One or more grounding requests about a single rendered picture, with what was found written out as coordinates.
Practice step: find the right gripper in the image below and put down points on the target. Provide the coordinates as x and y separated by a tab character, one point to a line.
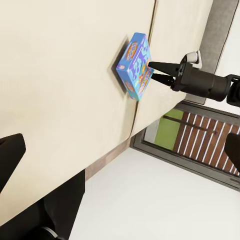
184	78

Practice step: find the board game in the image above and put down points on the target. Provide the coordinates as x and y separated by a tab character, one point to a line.
133	67

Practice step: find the door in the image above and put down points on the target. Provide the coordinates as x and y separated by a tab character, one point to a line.
192	137

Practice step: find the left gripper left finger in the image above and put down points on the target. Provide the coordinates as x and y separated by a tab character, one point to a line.
12	150

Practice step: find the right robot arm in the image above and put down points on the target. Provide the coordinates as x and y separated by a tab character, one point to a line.
187	77

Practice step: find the bed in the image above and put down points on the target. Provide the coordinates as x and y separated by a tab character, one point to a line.
60	89

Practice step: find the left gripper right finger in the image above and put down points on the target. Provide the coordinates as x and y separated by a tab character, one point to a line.
232	149

